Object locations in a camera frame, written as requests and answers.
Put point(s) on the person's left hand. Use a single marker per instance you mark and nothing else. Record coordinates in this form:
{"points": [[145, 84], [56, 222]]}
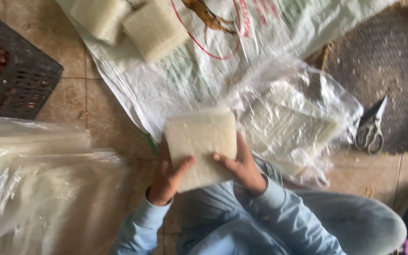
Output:
{"points": [[164, 180]]}

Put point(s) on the person's right hand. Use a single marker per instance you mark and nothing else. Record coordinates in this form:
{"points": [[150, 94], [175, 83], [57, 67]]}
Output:
{"points": [[245, 172]]}

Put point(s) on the white square noodle block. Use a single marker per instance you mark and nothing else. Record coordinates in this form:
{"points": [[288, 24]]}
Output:
{"points": [[99, 17], [155, 30], [200, 148]]}

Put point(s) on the clear bag of noodle blocks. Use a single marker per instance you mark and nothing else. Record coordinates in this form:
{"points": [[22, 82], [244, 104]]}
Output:
{"points": [[289, 120]]}

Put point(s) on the person's blue jeans legs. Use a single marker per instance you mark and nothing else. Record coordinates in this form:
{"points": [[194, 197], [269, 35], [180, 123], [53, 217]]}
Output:
{"points": [[296, 226]]}

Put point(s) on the white printed woven sack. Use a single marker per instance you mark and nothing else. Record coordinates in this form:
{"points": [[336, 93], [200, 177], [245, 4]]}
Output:
{"points": [[211, 67]]}

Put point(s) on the heap of clear plastic bags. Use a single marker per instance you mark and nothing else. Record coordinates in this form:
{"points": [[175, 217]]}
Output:
{"points": [[44, 187]]}

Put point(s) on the grey scissors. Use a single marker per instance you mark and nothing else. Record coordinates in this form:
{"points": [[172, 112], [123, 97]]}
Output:
{"points": [[371, 129]]}

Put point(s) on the round brown woven mat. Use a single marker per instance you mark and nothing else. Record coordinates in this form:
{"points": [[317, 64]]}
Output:
{"points": [[384, 74]]}

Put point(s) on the dark plastic crate of nuts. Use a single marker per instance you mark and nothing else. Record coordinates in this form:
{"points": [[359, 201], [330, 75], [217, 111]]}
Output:
{"points": [[10, 65]]}

